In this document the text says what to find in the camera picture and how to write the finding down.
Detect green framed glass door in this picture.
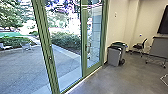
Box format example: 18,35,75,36
79,0,109,78

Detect green bushes outside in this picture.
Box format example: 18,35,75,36
0,31,83,54

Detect tree outside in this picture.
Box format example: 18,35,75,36
0,0,34,33

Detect black office chair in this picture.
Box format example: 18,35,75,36
132,38,149,58

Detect metal outdoor chair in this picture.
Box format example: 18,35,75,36
19,39,34,54
0,42,14,52

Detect metal door handle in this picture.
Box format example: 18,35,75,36
84,43,90,52

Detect black wall screen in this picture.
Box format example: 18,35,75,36
157,4,168,35

